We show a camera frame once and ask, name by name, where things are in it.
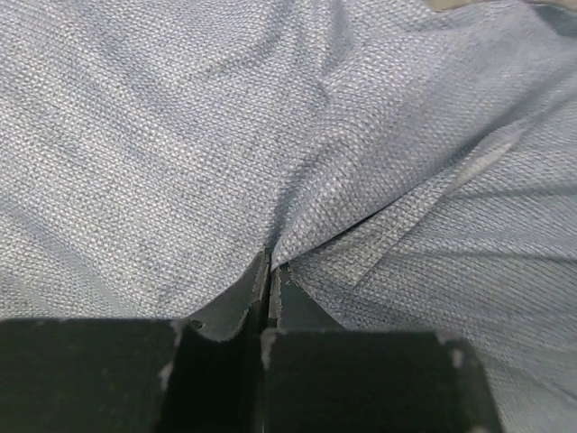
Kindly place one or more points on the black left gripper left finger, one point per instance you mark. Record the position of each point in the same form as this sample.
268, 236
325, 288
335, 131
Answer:
193, 374

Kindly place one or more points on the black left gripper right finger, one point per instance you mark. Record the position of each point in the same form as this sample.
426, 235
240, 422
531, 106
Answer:
321, 377

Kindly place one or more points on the blue-grey pillowcase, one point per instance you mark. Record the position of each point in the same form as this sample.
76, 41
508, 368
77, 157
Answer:
412, 169

